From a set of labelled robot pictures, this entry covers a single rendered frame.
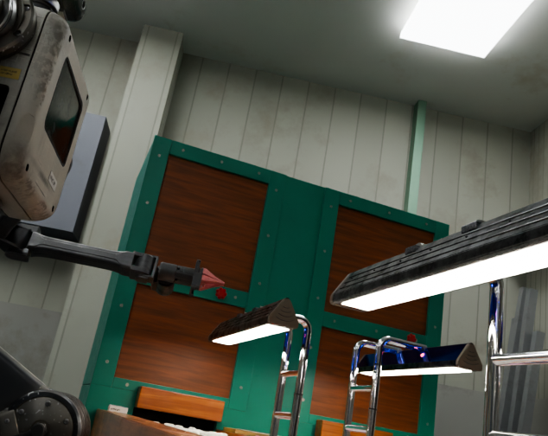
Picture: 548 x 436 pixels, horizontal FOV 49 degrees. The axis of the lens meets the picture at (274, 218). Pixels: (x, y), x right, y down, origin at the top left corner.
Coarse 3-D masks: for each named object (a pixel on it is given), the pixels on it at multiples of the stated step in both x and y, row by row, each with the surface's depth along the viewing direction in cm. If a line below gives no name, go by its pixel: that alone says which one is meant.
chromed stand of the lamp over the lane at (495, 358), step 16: (496, 288) 102; (496, 304) 101; (496, 320) 100; (496, 336) 99; (496, 352) 98; (512, 352) 95; (528, 352) 91; (544, 352) 88; (496, 368) 98; (496, 384) 97; (496, 400) 96; (496, 416) 95; (496, 432) 93; (512, 432) 91
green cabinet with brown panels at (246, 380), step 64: (192, 192) 236; (256, 192) 245; (320, 192) 255; (192, 256) 229; (256, 256) 237; (320, 256) 246; (384, 256) 258; (128, 320) 215; (192, 320) 223; (320, 320) 239; (384, 320) 251; (128, 384) 208; (192, 384) 217; (256, 384) 225; (320, 384) 234; (384, 384) 243
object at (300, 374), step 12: (288, 336) 190; (288, 348) 188; (288, 360) 188; (300, 360) 174; (288, 372) 180; (300, 372) 172; (300, 384) 171; (276, 396) 184; (300, 396) 170; (276, 408) 182; (300, 408) 170; (276, 420) 181; (276, 432) 180
